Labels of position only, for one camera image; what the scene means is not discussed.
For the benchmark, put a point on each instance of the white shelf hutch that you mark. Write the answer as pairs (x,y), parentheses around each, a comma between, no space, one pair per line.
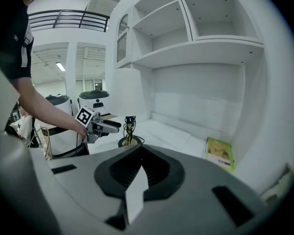
(198,50)

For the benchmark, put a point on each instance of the person's left forearm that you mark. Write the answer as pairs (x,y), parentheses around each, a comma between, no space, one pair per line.
(44,106)

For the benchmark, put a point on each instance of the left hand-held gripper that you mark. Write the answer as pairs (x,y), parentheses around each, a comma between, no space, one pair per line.
(85,116)

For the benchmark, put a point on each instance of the black railing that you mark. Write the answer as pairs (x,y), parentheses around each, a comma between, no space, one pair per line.
(68,21)

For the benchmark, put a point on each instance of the person's black shirt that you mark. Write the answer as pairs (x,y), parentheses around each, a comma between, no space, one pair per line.
(7,33)

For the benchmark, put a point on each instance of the brown cardboard box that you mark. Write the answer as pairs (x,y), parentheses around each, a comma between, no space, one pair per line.
(110,116)

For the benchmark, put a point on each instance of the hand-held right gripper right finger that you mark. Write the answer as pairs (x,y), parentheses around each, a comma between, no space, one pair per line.
(198,204)

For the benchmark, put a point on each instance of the white and black robot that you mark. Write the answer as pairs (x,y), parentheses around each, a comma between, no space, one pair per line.
(94,101)
(61,136)

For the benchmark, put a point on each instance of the ceiling light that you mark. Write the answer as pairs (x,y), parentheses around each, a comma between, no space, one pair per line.
(60,66)

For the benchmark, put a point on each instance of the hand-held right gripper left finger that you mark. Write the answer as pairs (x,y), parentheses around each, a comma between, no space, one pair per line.
(88,192)

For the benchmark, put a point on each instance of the white table lamp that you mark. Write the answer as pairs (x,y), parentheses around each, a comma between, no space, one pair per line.
(127,94)

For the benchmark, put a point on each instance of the green book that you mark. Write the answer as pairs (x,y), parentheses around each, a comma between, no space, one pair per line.
(219,153)

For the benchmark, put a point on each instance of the person's left hand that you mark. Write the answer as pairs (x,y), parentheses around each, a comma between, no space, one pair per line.
(81,131)

